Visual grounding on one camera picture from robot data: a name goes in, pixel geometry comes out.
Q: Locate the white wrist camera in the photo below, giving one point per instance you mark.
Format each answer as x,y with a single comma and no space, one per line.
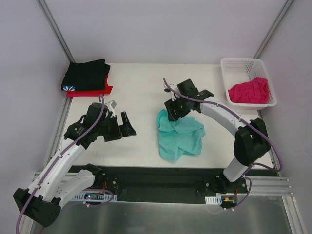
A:
173,90
111,107

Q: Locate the aluminium frame post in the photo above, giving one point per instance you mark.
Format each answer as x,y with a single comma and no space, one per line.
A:
284,10
55,29

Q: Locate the pink t shirt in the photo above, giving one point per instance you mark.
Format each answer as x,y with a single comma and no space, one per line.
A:
255,91

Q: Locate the left white cable duct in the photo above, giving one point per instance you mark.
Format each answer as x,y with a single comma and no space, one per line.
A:
89,196

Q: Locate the folded red t shirt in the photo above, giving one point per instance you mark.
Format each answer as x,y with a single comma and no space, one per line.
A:
94,93

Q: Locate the folded black t shirt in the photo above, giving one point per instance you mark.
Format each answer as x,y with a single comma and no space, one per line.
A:
88,76

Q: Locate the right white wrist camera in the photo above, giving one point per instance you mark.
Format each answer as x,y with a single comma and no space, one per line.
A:
173,90

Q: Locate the left aluminium frame post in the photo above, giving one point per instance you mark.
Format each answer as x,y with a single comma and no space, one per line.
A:
55,29

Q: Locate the right aluminium frame post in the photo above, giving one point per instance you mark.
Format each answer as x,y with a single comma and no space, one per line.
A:
284,10

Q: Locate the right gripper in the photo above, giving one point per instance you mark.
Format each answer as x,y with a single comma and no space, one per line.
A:
176,110

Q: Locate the teal t shirt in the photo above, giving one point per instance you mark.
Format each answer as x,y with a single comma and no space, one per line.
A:
175,139

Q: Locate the white cable duct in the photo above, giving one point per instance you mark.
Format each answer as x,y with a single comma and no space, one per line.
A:
89,196
213,200

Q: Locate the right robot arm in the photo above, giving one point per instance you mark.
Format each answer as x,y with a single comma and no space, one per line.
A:
250,136

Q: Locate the white plastic basket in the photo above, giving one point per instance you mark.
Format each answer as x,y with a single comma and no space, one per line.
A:
241,70

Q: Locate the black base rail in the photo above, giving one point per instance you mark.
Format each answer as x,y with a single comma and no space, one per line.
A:
165,185

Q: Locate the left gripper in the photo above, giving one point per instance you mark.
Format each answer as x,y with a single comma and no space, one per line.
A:
117,129

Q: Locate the right white cable duct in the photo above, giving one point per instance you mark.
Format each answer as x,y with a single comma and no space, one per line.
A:
213,200

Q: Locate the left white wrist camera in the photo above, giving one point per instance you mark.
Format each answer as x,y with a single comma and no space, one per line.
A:
111,107

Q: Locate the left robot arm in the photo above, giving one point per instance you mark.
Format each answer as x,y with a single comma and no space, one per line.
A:
44,198

